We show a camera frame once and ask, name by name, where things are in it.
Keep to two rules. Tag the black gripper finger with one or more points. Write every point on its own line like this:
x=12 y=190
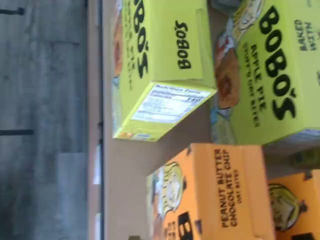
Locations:
x=135 y=237

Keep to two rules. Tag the orange Bobo's peanut butter box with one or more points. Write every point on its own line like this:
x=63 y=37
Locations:
x=212 y=187
x=295 y=205

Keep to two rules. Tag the green Bobo's apple pie box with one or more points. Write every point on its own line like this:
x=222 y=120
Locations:
x=170 y=50
x=275 y=75

